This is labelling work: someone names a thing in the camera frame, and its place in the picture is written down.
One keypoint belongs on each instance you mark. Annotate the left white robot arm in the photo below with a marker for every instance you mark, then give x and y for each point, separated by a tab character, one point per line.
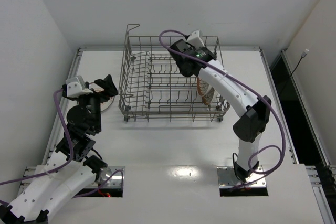
71	171

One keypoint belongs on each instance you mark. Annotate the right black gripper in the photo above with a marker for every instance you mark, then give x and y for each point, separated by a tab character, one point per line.
179	57

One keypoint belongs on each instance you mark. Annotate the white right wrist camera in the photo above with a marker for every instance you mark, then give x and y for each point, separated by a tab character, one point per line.
195	39

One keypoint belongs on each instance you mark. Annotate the floral plate brown rim front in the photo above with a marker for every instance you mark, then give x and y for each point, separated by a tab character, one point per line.
202	87

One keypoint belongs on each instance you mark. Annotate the white plate red characters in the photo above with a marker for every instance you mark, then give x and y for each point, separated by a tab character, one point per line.
104	105

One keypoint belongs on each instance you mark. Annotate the floral plate brown rim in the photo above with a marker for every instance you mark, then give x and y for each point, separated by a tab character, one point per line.
209	97
202	87

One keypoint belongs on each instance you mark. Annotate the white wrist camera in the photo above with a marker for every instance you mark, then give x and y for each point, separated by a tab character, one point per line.
195	39
76	87

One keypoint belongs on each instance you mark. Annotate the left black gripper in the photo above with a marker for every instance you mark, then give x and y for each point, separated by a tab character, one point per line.
97	92

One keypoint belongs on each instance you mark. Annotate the grey wire dish rack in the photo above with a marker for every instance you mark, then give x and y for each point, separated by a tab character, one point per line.
151	87

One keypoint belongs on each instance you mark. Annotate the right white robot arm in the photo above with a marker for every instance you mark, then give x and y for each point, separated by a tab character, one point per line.
253	113

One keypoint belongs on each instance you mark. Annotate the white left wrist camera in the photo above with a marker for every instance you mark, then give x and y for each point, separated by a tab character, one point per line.
76	87

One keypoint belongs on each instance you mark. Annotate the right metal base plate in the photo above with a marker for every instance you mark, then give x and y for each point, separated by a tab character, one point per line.
227	179

